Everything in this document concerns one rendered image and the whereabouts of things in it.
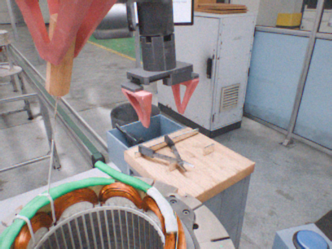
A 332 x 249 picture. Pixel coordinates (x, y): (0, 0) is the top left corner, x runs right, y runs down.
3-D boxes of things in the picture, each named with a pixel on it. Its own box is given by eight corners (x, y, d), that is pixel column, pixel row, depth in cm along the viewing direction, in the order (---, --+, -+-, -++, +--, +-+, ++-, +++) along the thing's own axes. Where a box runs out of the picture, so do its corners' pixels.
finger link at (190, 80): (150, 116, 52) (145, 69, 48) (178, 106, 56) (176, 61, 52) (172, 126, 47) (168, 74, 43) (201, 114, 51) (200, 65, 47)
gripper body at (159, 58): (126, 81, 46) (119, 36, 43) (171, 69, 51) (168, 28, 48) (146, 89, 41) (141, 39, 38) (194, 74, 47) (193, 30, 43)
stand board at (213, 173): (124, 160, 58) (123, 150, 57) (188, 135, 69) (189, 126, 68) (183, 214, 44) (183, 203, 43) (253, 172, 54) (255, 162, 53)
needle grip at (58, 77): (41, 91, 21) (45, 14, 17) (56, 83, 22) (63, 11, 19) (58, 100, 21) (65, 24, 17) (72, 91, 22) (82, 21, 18)
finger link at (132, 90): (126, 125, 49) (118, 75, 45) (157, 113, 53) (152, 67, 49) (146, 137, 44) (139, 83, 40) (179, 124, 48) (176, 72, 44)
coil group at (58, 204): (50, 224, 34) (44, 198, 33) (94, 201, 38) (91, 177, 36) (56, 232, 33) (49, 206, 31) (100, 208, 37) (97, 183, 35)
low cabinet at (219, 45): (244, 128, 299) (262, 12, 246) (207, 141, 271) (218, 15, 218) (187, 100, 374) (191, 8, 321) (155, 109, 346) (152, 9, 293)
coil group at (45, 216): (10, 248, 31) (-1, 222, 29) (52, 225, 34) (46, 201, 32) (20, 273, 28) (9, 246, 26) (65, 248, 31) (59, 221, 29)
